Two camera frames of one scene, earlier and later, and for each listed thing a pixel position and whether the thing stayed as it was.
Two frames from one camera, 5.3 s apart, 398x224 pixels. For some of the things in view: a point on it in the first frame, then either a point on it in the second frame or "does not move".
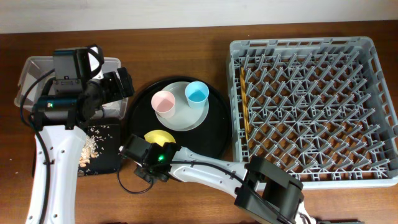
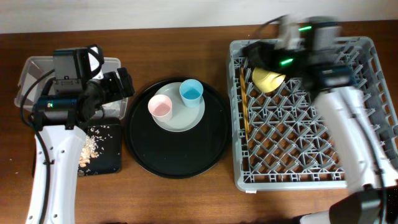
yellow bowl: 160,136 to 267,81
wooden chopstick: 244,99 does not move
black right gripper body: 131,149 to 259,55
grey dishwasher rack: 320,107 does not move
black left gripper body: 111,88 does not move
